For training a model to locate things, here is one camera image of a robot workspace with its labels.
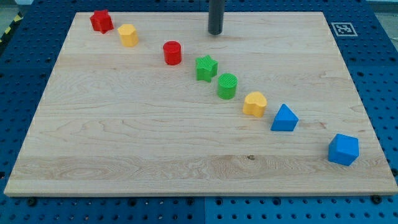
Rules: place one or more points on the green star block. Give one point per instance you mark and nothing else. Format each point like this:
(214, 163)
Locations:
(206, 68)

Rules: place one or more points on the red star block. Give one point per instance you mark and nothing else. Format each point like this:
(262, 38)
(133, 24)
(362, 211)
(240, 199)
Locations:
(101, 21)

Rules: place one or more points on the green cylinder block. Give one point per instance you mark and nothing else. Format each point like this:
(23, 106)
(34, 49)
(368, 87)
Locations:
(227, 84)

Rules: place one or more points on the yellow heart block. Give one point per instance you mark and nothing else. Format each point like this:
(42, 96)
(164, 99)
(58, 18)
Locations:
(255, 104)

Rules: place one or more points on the wooden board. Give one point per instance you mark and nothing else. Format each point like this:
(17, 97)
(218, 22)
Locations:
(118, 121)

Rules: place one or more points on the red cylinder block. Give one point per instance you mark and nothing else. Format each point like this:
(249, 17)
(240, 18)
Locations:
(172, 52)

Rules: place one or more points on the blue triangle block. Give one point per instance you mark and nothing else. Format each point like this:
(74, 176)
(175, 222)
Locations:
(285, 119)

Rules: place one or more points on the yellow hexagon block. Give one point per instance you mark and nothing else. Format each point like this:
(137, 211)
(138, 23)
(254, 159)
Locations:
(128, 35)

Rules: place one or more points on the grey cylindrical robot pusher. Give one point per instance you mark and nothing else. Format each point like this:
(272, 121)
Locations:
(215, 17)

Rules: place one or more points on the blue cube block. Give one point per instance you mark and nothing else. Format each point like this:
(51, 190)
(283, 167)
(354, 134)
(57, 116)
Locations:
(343, 149)

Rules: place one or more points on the white fiducial marker tag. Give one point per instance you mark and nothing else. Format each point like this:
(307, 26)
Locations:
(344, 29)

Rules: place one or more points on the black yellow hazard tape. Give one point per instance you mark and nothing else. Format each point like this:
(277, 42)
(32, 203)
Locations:
(11, 29)

